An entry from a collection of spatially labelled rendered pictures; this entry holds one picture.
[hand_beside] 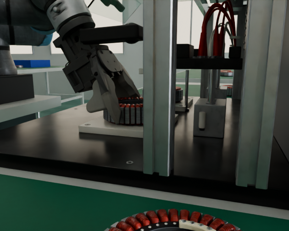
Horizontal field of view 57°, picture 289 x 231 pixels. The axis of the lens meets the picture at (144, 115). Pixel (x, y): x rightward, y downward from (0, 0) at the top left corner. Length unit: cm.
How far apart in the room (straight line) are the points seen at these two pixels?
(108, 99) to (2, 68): 64
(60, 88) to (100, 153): 600
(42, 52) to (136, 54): 222
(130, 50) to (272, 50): 530
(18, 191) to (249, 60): 28
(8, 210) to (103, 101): 23
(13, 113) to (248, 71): 79
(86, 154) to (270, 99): 24
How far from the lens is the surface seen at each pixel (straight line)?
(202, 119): 44
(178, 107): 66
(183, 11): 533
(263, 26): 28
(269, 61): 27
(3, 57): 106
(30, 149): 42
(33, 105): 101
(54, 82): 643
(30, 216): 29
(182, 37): 528
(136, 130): 44
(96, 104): 47
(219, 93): 68
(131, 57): 553
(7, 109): 93
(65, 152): 39
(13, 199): 33
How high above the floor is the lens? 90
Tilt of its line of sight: 12 degrees down
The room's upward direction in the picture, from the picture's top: straight up
